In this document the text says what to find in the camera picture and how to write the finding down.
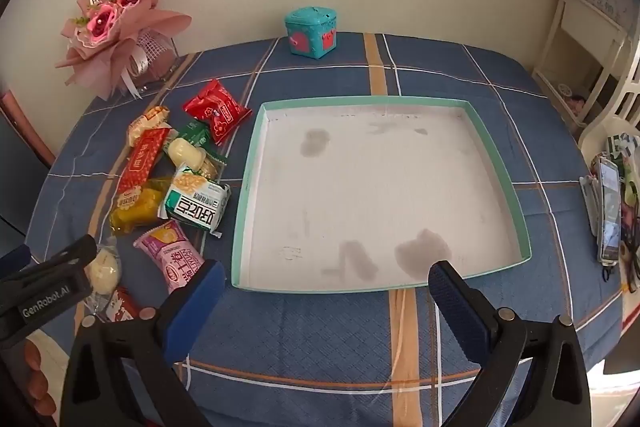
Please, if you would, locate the yellow bread packet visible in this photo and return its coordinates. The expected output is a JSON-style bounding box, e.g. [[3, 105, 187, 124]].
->
[[109, 177, 173, 235]]

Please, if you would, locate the grey flat packet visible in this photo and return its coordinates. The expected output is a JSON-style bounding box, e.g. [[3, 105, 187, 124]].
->
[[580, 174, 601, 238]]

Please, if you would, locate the dark green snack packet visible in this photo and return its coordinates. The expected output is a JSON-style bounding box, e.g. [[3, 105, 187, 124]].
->
[[172, 119, 228, 162]]

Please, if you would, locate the long red snack packet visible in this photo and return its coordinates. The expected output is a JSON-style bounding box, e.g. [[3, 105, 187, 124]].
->
[[117, 127, 171, 195]]

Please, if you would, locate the white wooden shelf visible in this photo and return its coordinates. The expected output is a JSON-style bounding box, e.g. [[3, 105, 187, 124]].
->
[[531, 0, 632, 128]]

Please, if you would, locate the red flower-print snack packet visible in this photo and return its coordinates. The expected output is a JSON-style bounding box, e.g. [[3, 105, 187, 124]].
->
[[182, 78, 252, 145]]

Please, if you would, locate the beige swiss roll packet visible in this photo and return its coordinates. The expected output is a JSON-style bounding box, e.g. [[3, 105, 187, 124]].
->
[[127, 105, 171, 148]]

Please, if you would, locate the teal toy box with hearts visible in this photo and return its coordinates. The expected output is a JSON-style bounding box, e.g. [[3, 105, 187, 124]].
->
[[284, 6, 338, 60]]

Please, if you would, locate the white jelly cup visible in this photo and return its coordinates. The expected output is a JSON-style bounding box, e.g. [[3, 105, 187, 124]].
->
[[167, 138, 208, 168]]

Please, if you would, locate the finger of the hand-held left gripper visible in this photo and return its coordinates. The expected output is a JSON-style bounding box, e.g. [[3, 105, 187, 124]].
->
[[0, 234, 99, 349], [0, 244, 32, 282]]

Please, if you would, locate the smartphone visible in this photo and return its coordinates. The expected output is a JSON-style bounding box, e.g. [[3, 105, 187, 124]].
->
[[597, 157, 623, 264]]

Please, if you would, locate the person's left hand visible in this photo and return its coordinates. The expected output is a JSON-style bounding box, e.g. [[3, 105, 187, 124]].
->
[[24, 338, 59, 420]]

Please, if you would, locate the pink swiss roll packet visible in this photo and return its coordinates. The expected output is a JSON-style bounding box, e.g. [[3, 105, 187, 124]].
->
[[133, 219, 208, 295]]

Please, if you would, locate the clear acrylic box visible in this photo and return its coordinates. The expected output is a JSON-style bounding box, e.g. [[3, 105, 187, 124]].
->
[[120, 34, 182, 96]]

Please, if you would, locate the blue plaid tablecloth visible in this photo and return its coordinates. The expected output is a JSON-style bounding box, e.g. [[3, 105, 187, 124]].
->
[[25, 32, 626, 427]]

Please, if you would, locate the pink flower bouquet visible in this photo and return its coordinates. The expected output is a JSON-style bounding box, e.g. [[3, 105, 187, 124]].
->
[[54, 0, 193, 100]]

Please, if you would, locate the small red white packet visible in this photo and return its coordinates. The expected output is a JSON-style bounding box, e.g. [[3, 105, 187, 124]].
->
[[105, 288, 143, 323]]

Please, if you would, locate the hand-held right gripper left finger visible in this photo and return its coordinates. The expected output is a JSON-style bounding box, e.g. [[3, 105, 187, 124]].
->
[[60, 259, 226, 427]]

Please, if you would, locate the clear-wrapped white steamed bun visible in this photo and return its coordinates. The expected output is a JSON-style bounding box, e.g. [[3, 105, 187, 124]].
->
[[82, 244, 123, 315]]

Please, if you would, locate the black cable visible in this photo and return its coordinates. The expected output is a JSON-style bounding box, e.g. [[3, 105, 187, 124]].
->
[[600, 237, 640, 295]]

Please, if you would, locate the teal-rimmed white cardboard tray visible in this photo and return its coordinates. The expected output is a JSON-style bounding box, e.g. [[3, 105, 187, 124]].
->
[[231, 96, 532, 294]]

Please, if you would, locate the green and white snack packet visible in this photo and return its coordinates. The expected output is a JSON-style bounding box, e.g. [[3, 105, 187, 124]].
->
[[157, 164, 232, 239]]

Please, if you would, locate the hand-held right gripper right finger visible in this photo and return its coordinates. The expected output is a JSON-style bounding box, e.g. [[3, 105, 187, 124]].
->
[[427, 260, 593, 427]]

